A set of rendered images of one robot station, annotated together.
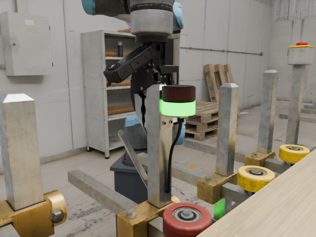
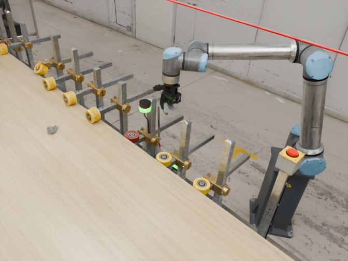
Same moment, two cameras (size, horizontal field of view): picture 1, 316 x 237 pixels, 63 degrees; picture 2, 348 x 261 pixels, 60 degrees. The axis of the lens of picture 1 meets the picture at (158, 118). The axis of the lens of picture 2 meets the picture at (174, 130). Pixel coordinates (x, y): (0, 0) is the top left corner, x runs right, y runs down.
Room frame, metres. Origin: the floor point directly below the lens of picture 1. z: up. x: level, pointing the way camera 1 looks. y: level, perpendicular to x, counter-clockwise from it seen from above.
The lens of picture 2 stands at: (0.52, -1.38, 1.92)
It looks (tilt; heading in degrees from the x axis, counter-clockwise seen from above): 36 degrees down; 86
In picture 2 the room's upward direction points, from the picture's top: 4 degrees clockwise
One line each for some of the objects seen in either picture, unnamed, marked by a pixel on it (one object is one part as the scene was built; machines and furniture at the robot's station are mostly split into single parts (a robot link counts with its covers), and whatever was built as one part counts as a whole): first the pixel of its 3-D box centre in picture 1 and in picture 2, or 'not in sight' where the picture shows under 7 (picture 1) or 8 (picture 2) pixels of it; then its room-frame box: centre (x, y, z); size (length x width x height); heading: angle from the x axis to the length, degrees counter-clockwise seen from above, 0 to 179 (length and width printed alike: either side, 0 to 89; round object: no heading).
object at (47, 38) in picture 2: not in sight; (32, 41); (-0.54, 1.14, 0.95); 0.50 x 0.04 x 0.04; 44
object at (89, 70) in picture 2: not in sight; (82, 72); (-0.02, 0.60, 0.95); 0.50 x 0.04 x 0.04; 44
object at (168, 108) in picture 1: (178, 106); (144, 107); (0.46, -0.04, 1.07); 0.06 x 0.06 x 0.02
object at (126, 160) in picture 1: (138, 153); not in sight; (1.44, 0.11, 0.65); 0.19 x 0.19 x 0.10
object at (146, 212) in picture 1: (152, 217); (147, 136); (0.47, 0.01, 0.85); 0.13 x 0.06 x 0.05; 134
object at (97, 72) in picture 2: not in sight; (99, 101); (0.14, 0.35, 0.87); 0.03 x 0.03 x 0.48; 44
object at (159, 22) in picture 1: (150, 26); (171, 77); (0.59, 0.02, 1.23); 0.10 x 0.09 x 0.05; 44
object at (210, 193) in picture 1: (219, 184); (179, 159); (0.65, -0.17, 0.83); 0.13 x 0.06 x 0.05; 134
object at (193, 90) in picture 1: (178, 92); (144, 103); (0.46, -0.04, 1.10); 0.06 x 0.06 x 0.02
